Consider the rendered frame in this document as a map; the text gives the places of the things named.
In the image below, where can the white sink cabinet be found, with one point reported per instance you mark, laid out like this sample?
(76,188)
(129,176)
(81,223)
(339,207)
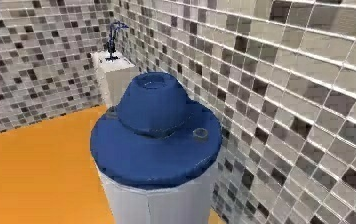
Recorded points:
(117,78)

